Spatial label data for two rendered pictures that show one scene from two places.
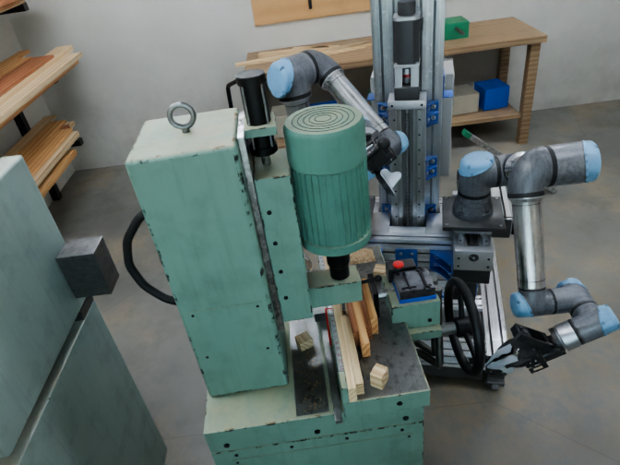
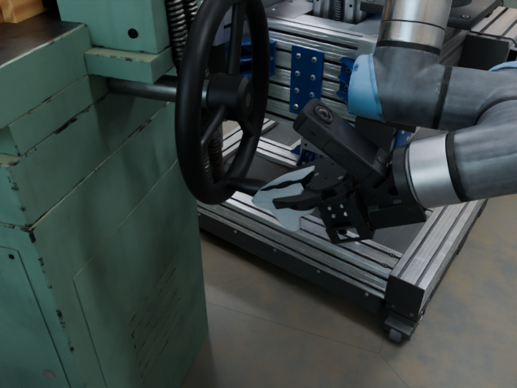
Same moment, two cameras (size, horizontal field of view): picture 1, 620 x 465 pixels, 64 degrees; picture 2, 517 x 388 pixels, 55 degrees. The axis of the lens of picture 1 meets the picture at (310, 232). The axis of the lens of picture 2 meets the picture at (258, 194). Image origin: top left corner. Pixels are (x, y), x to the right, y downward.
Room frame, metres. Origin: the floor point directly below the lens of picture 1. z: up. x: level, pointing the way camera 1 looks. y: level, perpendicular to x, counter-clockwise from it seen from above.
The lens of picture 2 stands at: (0.45, -0.63, 1.09)
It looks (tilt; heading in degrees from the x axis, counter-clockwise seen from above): 36 degrees down; 19
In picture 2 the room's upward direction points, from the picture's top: straight up
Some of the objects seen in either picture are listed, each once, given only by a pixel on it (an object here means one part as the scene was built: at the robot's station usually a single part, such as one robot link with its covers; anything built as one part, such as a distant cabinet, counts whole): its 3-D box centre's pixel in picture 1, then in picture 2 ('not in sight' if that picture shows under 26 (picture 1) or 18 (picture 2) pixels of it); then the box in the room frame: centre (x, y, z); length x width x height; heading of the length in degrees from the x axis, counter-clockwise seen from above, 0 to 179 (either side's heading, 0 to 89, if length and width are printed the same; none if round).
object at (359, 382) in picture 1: (340, 299); not in sight; (1.08, -0.06, 0.92); 0.64 x 0.02 x 0.04; 1
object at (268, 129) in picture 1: (255, 114); not in sight; (1.00, 0.08, 1.53); 0.08 x 0.08 x 0.17; 1
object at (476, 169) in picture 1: (477, 172); not in sight; (1.57, -0.64, 0.98); 0.13 x 0.12 x 0.14; 88
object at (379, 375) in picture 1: (379, 375); not in sight; (0.79, -0.12, 0.92); 0.04 x 0.03 x 0.04; 144
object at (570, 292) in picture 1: (570, 299); (495, 105); (1.02, -0.72, 0.84); 0.11 x 0.11 x 0.08; 88
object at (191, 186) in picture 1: (222, 265); not in sight; (1.00, 0.23, 1.16); 0.22 x 0.22 x 0.72; 1
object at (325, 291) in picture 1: (334, 288); not in sight; (1.01, -0.04, 1.03); 0.14 x 0.07 x 0.09; 91
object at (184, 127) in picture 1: (182, 116); not in sight; (1.00, 0.23, 1.55); 0.06 x 0.02 x 0.07; 91
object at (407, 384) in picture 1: (380, 315); (85, 26); (1.04, -0.17, 0.87); 0.61 x 0.30 x 0.06; 1
